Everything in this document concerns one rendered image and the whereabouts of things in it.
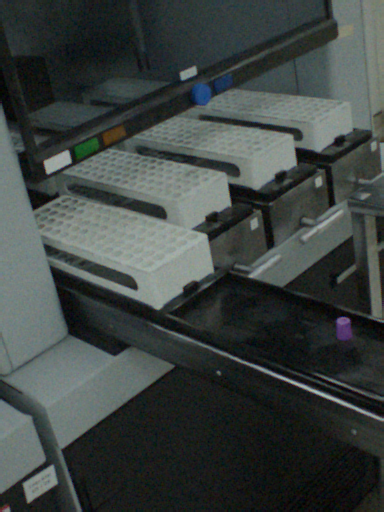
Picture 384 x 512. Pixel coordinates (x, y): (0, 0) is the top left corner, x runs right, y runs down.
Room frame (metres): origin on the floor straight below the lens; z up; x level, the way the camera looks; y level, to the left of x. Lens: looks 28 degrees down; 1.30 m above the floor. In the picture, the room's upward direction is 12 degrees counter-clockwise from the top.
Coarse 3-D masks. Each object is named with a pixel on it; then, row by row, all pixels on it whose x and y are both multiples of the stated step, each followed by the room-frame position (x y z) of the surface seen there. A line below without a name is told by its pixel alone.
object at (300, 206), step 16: (288, 176) 1.11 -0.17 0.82; (304, 176) 1.11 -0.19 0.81; (320, 176) 1.13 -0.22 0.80; (240, 192) 1.10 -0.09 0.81; (256, 192) 1.08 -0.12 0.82; (272, 192) 1.07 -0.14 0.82; (288, 192) 1.08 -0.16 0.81; (304, 192) 1.10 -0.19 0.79; (320, 192) 1.12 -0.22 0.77; (256, 208) 1.07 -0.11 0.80; (272, 208) 1.05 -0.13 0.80; (288, 208) 1.07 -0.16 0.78; (304, 208) 1.10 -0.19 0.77; (320, 208) 1.12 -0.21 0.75; (272, 224) 1.05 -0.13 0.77; (288, 224) 1.07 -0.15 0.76; (304, 224) 1.08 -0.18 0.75; (320, 224) 1.06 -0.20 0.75; (304, 240) 1.03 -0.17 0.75
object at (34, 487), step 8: (48, 472) 0.76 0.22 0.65; (32, 480) 0.74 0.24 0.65; (40, 480) 0.75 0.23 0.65; (48, 480) 0.76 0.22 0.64; (56, 480) 0.76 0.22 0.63; (24, 488) 0.74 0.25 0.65; (32, 488) 0.74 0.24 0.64; (40, 488) 0.75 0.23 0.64; (48, 488) 0.75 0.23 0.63; (32, 496) 0.74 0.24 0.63
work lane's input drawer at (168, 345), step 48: (96, 288) 0.89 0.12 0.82; (192, 288) 0.83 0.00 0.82; (240, 288) 0.84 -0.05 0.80; (144, 336) 0.81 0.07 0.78; (192, 336) 0.76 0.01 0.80; (240, 336) 0.74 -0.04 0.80; (288, 336) 0.72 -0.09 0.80; (336, 336) 0.70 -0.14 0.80; (240, 384) 0.69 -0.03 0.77; (288, 384) 0.64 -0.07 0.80; (336, 384) 0.60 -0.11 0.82; (336, 432) 0.60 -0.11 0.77
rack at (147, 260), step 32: (64, 224) 0.99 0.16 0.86; (96, 224) 0.98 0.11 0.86; (128, 224) 0.95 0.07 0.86; (160, 224) 0.93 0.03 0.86; (64, 256) 0.98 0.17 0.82; (96, 256) 0.89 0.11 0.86; (128, 256) 0.87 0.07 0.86; (160, 256) 0.85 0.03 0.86; (192, 256) 0.85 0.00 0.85; (128, 288) 0.85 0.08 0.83; (160, 288) 0.81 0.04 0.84
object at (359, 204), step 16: (368, 192) 0.99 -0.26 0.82; (352, 208) 0.98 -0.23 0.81; (368, 208) 0.96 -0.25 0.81; (352, 224) 0.99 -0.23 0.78; (368, 224) 0.98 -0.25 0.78; (368, 240) 0.97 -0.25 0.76; (368, 256) 0.97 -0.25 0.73; (368, 272) 0.97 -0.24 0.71; (368, 288) 0.97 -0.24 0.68; (368, 304) 0.98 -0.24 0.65
